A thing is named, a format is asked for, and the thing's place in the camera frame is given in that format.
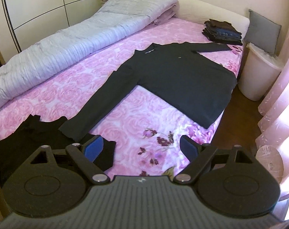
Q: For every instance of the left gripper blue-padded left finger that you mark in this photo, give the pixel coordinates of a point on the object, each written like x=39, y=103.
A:
x=87, y=152

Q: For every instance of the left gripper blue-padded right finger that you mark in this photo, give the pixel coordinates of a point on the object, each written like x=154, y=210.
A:
x=203, y=158

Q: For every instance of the black long-sleeve shirt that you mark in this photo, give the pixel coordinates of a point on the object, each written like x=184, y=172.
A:
x=177, y=73

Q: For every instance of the stack of folded clothes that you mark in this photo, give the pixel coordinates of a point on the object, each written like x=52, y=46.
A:
x=222, y=32

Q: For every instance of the pink floral bed sheet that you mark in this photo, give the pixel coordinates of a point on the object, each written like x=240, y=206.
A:
x=146, y=129

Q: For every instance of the black garment at bed foot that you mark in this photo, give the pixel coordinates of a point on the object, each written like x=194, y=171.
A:
x=33, y=133

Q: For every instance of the pink curtain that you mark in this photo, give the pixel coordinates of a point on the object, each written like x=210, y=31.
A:
x=274, y=125

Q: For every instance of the white laundry bin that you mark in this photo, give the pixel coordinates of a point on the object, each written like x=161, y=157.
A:
x=259, y=73

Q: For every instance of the grey cushion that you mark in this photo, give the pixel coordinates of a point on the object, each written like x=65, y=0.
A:
x=262, y=32

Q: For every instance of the white striped duvet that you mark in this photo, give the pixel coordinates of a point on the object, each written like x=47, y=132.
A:
x=117, y=19

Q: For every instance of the white padded headboard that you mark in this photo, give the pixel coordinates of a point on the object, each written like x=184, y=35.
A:
x=198, y=12

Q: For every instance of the white wardrobe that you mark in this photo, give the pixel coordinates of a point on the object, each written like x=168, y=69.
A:
x=25, y=22

